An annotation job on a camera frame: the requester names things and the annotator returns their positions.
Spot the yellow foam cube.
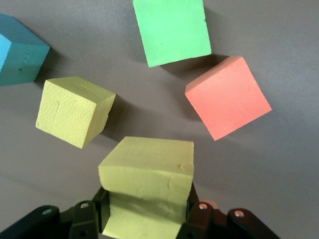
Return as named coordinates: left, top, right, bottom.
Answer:
left=35, top=76, right=117, bottom=149
left=98, top=136, right=195, bottom=239

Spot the green foam cube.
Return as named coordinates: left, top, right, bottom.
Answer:
left=132, top=0, right=212, bottom=68

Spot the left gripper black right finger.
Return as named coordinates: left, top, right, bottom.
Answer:
left=177, top=183, right=214, bottom=239

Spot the orange foam cube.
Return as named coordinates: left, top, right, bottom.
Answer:
left=184, top=56, right=273, bottom=141

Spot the cyan foam cube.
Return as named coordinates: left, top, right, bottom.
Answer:
left=0, top=12, right=50, bottom=87

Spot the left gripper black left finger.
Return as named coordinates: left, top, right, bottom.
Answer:
left=69, top=186, right=111, bottom=239

